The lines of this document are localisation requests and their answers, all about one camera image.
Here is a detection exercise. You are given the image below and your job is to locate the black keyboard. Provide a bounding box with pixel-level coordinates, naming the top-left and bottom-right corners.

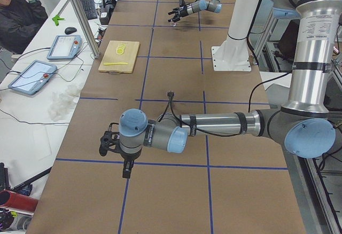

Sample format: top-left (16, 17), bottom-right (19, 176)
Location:
top-left (80, 0), bottom-right (97, 20)

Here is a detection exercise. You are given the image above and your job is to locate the red bottle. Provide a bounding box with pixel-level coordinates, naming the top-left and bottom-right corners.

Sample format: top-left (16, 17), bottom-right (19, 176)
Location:
top-left (0, 190), bottom-right (38, 213)

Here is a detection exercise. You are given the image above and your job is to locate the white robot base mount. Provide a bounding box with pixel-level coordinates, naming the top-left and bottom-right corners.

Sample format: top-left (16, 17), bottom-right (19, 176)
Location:
top-left (212, 0), bottom-right (259, 72)

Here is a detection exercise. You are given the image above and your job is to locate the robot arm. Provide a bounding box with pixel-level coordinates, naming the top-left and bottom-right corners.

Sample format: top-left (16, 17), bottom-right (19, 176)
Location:
top-left (168, 0), bottom-right (222, 23)
top-left (99, 0), bottom-right (341, 178)

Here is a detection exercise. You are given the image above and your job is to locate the teach pendant with red button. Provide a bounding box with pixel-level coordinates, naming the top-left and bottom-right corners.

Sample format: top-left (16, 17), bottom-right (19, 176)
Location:
top-left (8, 60), bottom-right (57, 95)

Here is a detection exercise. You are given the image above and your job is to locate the bamboo cutting board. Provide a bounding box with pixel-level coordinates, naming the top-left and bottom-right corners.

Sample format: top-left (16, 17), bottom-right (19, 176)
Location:
top-left (98, 41), bottom-right (140, 74)

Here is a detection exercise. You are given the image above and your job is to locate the crumpled white plastic wrap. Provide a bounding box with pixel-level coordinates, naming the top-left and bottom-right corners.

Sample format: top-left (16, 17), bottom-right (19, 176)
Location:
top-left (48, 82), bottom-right (84, 122)

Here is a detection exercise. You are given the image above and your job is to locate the yellow plastic knife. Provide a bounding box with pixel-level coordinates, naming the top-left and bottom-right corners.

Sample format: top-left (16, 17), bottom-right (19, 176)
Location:
top-left (103, 61), bottom-right (129, 66)

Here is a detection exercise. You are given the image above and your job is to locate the aluminium frame post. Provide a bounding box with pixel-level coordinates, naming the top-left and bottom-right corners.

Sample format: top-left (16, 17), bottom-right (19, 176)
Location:
top-left (70, 0), bottom-right (100, 59)

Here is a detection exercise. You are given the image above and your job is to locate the black computer mouse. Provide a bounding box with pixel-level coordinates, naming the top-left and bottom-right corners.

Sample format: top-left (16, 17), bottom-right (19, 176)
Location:
top-left (64, 27), bottom-right (77, 35)

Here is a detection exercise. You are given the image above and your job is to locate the seated person with glasses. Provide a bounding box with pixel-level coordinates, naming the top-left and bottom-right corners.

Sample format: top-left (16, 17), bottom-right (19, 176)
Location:
top-left (1, 0), bottom-right (48, 54)

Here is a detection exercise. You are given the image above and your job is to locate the green plastic clamp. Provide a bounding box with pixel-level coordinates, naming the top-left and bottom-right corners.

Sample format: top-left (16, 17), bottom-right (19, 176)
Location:
top-left (52, 15), bottom-right (65, 26)

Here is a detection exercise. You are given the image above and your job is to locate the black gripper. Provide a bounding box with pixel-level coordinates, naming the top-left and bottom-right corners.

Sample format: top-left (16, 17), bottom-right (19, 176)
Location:
top-left (99, 131), bottom-right (134, 178)
top-left (168, 4), bottom-right (190, 23)

